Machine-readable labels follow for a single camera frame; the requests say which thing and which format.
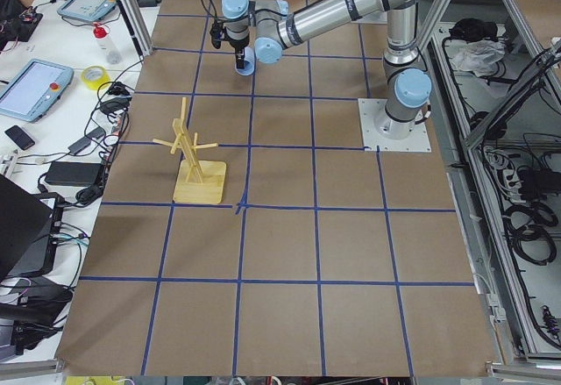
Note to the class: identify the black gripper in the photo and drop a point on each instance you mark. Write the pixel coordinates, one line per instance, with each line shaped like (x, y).
(238, 45)

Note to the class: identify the light blue plastic cup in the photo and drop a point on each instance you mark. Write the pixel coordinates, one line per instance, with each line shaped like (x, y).
(249, 62)

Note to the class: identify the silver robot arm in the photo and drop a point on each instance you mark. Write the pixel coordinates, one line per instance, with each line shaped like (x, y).
(269, 27)

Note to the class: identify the wooden cup rack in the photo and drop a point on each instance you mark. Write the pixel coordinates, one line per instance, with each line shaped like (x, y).
(198, 181)

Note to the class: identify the red cap squeeze bottle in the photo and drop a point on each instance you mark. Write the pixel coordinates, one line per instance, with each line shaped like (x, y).
(106, 44)

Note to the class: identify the yellow tape roll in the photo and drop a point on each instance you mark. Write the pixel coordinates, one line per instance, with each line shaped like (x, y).
(95, 77)

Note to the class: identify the teach pendant far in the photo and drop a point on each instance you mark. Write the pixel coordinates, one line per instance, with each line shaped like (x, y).
(88, 11)

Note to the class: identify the teach pendant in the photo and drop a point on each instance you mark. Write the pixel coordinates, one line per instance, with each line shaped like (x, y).
(35, 89)
(88, 11)

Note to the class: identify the black power brick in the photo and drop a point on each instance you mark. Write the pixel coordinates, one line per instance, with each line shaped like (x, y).
(75, 174)

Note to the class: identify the teach pendant near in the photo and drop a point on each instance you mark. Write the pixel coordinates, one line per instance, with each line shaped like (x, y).
(35, 89)

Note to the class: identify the black smartphone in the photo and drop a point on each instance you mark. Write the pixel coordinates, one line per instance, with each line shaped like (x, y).
(19, 137)

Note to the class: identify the crumpled white cloth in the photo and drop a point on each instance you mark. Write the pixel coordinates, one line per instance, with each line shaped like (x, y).
(480, 58)

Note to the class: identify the black laptop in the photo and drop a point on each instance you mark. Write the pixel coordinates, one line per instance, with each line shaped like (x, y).
(28, 224)

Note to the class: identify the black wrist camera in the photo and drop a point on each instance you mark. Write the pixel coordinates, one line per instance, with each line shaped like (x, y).
(216, 35)

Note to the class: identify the aluminium frame rail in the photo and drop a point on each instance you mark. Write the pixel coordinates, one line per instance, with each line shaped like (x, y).
(136, 27)

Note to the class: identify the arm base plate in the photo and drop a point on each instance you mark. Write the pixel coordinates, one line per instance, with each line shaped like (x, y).
(380, 133)

